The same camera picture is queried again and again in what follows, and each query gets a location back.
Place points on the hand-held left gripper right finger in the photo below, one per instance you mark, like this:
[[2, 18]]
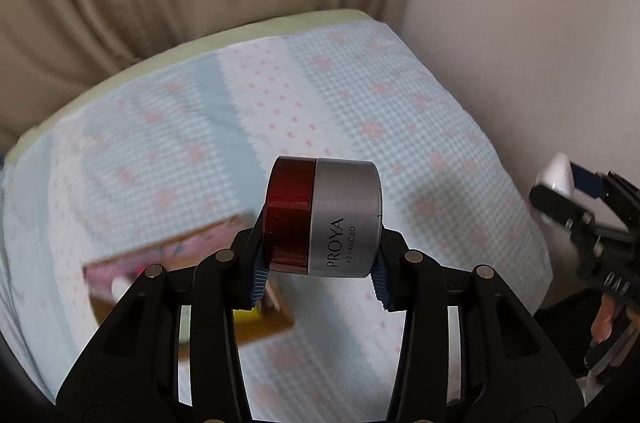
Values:
[[380, 290]]

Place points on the person's right hand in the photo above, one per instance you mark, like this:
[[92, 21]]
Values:
[[605, 318]]

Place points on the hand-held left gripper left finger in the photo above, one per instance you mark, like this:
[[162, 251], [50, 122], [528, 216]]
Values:
[[257, 285]]

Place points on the white earbuds case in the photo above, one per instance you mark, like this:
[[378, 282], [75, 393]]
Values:
[[555, 170]]

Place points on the red and silver cream jar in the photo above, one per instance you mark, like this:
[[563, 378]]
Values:
[[340, 213]]

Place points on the light blue checked blanket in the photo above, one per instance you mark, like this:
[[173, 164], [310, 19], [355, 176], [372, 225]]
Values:
[[400, 103]]

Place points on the cardboard box with pink print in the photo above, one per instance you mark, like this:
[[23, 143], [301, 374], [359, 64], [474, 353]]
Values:
[[272, 328]]

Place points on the pale green bed sheet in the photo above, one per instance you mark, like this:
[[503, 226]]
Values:
[[320, 17]]

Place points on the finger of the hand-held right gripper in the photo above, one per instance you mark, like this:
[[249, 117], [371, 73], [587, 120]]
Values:
[[557, 205], [587, 180]]

